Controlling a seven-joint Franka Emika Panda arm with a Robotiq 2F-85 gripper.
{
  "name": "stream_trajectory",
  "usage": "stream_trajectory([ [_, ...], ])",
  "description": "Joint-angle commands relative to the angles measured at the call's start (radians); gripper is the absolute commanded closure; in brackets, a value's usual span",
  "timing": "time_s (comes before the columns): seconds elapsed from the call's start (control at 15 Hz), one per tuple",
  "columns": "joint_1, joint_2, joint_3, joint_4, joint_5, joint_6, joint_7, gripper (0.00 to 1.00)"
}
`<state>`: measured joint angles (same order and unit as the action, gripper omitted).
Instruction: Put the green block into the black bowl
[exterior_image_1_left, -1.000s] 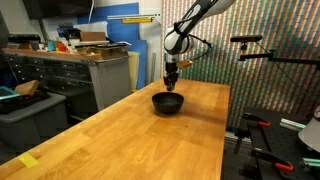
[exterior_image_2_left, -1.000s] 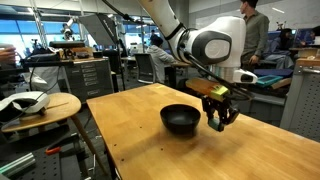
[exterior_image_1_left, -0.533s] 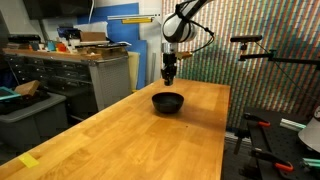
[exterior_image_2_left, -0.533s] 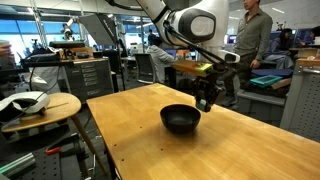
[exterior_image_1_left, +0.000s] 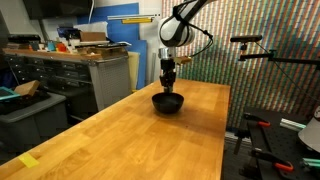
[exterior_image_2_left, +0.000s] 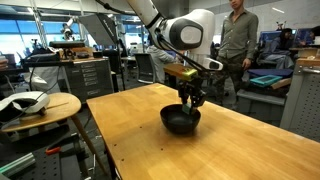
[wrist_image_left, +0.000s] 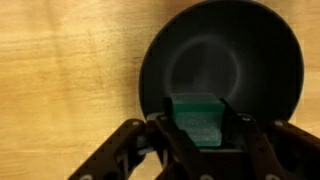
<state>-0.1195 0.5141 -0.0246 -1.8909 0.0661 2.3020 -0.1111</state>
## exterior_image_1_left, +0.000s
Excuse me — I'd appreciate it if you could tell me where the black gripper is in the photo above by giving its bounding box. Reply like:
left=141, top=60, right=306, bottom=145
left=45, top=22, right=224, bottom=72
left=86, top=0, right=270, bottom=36
left=159, top=58, right=177, bottom=94

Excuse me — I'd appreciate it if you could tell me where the black bowl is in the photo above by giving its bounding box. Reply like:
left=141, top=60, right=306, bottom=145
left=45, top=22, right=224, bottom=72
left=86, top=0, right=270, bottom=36
left=151, top=91, right=185, bottom=114

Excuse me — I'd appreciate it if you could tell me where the wooden block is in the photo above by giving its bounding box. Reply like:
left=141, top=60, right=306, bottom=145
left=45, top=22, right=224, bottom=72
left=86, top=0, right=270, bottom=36
left=13, top=79, right=41, bottom=97

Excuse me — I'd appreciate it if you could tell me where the beige foam panel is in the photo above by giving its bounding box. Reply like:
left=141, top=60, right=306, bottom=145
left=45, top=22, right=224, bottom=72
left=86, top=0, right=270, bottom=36
left=127, top=51, right=141, bottom=93

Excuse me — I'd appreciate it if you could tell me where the yellow spirit level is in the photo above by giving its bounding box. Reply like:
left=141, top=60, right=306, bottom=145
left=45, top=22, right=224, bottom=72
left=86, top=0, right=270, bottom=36
left=121, top=17, right=155, bottom=25

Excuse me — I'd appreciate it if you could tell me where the cardboard box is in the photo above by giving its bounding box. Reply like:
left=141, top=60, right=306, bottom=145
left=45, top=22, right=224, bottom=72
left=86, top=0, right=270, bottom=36
left=79, top=30, right=108, bottom=43

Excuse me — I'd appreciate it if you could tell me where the grey pegboard workbench cabinet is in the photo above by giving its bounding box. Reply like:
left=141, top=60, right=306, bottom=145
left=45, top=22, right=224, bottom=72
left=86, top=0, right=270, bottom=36
left=2, top=47, right=132, bottom=112

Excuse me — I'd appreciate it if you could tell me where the orange small container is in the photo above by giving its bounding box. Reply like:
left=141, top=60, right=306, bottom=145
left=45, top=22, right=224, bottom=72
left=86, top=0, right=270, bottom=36
left=55, top=42, right=68, bottom=53

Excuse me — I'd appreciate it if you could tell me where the teal cup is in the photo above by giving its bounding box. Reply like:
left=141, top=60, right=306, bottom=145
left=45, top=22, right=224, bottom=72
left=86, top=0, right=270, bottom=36
left=46, top=40, right=57, bottom=52

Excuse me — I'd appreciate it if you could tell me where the black perforated breadboard table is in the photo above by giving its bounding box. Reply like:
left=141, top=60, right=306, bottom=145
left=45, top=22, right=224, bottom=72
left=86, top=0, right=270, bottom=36
left=222, top=106, right=320, bottom=180

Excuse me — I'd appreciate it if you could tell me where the silver aluminium extrusion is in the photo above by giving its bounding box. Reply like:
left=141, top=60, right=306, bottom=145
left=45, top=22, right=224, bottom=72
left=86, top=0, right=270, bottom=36
left=279, top=117, right=307, bottom=132

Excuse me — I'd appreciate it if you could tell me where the grey plastic bin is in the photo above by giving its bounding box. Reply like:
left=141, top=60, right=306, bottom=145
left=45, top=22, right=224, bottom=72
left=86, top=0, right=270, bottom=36
left=0, top=91, right=68, bottom=150

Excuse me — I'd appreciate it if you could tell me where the black tray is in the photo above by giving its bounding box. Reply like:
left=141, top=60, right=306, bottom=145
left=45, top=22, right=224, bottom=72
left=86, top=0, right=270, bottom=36
left=0, top=89, right=52, bottom=116

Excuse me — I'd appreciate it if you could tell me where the white rounded device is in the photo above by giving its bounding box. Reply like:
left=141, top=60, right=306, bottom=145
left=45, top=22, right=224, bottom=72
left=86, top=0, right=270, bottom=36
left=297, top=105, right=320, bottom=154

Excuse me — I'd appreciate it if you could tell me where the black flat device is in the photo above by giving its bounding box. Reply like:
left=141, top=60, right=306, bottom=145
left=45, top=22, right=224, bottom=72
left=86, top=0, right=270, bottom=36
left=7, top=33, right=42, bottom=44

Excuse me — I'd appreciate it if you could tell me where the yellow tape piece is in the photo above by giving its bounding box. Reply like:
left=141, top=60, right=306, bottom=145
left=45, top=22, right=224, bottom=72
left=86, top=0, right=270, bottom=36
left=17, top=152, right=41, bottom=169

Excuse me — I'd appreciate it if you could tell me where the teal tray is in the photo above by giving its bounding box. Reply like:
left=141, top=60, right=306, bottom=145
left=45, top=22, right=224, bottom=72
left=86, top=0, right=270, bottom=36
left=0, top=86, right=21, bottom=102

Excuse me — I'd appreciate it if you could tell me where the green aluminium extrusion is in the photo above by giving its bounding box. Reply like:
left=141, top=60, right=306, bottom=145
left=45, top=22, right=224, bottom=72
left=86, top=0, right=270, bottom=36
left=300, top=157, right=320, bottom=170

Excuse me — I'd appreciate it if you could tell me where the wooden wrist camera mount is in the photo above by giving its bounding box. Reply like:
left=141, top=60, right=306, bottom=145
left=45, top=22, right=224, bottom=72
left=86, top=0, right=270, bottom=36
left=174, top=55, right=194, bottom=66

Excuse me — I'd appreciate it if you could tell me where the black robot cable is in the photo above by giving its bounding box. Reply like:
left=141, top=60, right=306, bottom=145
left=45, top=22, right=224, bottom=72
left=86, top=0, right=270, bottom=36
left=171, top=0, right=215, bottom=58

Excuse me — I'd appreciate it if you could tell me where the blue wall board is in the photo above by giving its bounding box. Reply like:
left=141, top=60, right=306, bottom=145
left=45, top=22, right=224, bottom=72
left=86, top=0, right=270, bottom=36
left=76, top=2, right=148, bottom=90

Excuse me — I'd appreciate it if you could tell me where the white wall rail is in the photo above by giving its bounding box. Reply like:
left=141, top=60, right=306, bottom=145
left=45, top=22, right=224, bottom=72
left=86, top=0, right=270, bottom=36
left=106, top=13, right=162, bottom=20

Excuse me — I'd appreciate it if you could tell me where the black stereo camera bar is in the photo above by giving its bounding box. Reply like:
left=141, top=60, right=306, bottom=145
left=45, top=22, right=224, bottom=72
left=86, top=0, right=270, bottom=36
left=229, top=34, right=264, bottom=44

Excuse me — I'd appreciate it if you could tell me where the orange handled black clamp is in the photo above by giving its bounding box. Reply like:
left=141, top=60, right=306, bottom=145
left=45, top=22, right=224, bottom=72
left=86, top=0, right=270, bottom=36
left=242, top=112, right=272, bottom=128
left=250, top=147, right=295, bottom=173

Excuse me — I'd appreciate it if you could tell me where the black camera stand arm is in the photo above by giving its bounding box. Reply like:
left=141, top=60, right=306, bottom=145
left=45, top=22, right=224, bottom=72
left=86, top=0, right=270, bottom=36
left=237, top=42, right=320, bottom=70

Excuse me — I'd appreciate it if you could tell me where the black wall monitor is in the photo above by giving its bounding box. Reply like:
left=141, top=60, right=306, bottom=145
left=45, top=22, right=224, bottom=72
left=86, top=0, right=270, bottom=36
left=22, top=0, right=95, bottom=21

